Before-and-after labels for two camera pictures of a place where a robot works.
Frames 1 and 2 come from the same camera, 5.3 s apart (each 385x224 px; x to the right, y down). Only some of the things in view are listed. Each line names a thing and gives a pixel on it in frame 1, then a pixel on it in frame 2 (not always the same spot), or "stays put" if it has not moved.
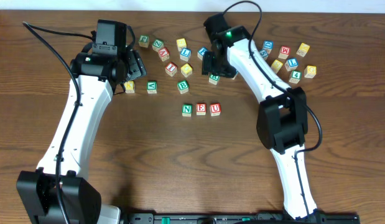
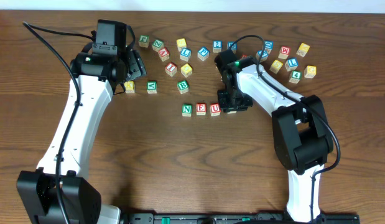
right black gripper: (209, 63) to (234, 102)
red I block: (171, 68) stays put
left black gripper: (135, 65) stays put
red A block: (164, 53) stays put
